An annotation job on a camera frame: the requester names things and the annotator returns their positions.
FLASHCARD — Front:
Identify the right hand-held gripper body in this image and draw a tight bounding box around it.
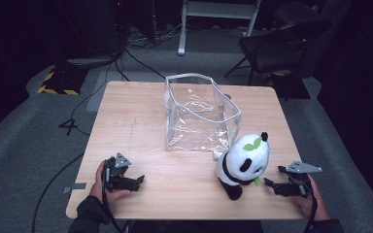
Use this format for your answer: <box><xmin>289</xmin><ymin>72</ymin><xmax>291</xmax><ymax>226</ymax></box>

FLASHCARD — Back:
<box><xmin>285</xmin><ymin>160</ymin><xmax>322</xmax><ymax>198</ymax></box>

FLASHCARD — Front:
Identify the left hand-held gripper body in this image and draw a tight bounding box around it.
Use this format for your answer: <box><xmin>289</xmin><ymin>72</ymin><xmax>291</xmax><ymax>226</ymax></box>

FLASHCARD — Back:
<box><xmin>102</xmin><ymin>152</ymin><xmax>134</xmax><ymax>192</ymax></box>

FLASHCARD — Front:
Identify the panda plush toy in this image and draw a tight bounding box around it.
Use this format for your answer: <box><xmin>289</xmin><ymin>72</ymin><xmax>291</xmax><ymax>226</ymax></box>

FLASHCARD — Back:
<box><xmin>215</xmin><ymin>131</ymin><xmax>271</xmax><ymax>202</ymax></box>

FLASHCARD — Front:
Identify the clear plastic bag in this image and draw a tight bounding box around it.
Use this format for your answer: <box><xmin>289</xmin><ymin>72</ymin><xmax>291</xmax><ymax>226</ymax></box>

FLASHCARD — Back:
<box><xmin>163</xmin><ymin>73</ymin><xmax>243</xmax><ymax>160</ymax></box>

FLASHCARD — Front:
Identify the person's left hand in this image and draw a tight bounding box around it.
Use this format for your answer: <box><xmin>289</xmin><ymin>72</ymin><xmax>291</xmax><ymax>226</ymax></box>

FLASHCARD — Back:
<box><xmin>88</xmin><ymin>160</ymin><xmax>132</xmax><ymax>206</ymax></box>

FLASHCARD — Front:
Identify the person's right hand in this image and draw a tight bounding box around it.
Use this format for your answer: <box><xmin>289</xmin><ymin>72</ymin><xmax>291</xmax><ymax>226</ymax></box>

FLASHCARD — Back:
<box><xmin>291</xmin><ymin>174</ymin><xmax>331</xmax><ymax>222</ymax></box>

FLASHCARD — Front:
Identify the grey tape piece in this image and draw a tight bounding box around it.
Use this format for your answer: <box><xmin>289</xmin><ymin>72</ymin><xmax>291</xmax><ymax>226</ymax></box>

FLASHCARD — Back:
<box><xmin>62</xmin><ymin>183</ymin><xmax>87</xmax><ymax>195</ymax></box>

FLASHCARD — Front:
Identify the black tape floor mark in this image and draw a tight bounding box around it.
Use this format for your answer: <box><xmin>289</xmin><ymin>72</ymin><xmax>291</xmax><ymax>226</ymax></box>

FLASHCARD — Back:
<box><xmin>58</xmin><ymin>118</ymin><xmax>79</xmax><ymax>136</ymax></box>

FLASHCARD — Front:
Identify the black stand base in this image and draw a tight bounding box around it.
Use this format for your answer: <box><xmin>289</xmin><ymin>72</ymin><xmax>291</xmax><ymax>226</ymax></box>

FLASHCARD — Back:
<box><xmin>266</xmin><ymin>72</ymin><xmax>312</xmax><ymax>100</ymax></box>

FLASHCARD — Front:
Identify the black yellow striped base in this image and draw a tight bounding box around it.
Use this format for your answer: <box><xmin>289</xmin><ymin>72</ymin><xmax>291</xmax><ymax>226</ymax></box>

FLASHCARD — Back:
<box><xmin>37</xmin><ymin>66</ymin><xmax>89</xmax><ymax>96</ymax></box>

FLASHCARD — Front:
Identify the grey round stand base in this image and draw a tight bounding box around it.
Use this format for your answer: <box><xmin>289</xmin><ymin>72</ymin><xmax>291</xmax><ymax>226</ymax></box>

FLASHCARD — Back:
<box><xmin>66</xmin><ymin>55</ymin><xmax>119</xmax><ymax>68</ymax></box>

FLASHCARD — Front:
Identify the black chair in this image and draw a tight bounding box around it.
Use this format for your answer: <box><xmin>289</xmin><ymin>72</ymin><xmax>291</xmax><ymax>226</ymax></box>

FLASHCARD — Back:
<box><xmin>223</xmin><ymin>1</ymin><xmax>333</xmax><ymax>86</ymax></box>

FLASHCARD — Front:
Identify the white metal stand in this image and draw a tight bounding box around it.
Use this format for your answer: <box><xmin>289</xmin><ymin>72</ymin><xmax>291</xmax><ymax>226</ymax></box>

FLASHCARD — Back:
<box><xmin>177</xmin><ymin>0</ymin><xmax>262</xmax><ymax>57</ymax></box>

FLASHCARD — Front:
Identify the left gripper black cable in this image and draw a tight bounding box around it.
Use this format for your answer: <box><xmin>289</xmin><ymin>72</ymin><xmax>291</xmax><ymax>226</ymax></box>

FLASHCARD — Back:
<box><xmin>101</xmin><ymin>166</ymin><xmax>124</xmax><ymax>233</ymax></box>

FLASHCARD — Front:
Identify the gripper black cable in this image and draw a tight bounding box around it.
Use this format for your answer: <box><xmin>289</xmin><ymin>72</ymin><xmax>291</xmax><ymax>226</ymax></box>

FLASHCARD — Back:
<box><xmin>299</xmin><ymin>182</ymin><xmax>319</xmax><ymax>233</ymax></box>
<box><xmin>101</xmin><ymin>166</ymin><xmax>124</xmax><ymax>233</ymax></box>

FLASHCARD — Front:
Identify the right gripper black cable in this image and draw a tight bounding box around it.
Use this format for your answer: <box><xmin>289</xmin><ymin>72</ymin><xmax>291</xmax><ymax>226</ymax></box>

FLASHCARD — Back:
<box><xmin>299</xmin><ymin>182</ymin><xmax>319</xmax><ymax>233</ymax></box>

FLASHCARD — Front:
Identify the thin black floor cable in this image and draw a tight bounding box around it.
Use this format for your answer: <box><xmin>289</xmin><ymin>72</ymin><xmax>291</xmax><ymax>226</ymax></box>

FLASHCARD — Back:
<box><xmin>70</xmin><ymin>62</ymin><xmax>113</xmax><ymax>136</ymax></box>

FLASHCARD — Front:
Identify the thick black floor cable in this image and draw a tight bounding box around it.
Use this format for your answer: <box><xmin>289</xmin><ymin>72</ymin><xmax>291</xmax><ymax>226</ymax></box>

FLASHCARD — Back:
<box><xmin>30</xmin><ymin>151</ymin><xmax>85</xmax><ymax>233</ymax></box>

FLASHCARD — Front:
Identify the bundle of floor cables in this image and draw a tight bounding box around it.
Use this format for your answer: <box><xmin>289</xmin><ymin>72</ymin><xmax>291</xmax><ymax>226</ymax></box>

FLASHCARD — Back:
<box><xmin>122</xmin><ymin>18</ymin><xmax>184</xmax><ymax>50</ymax></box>

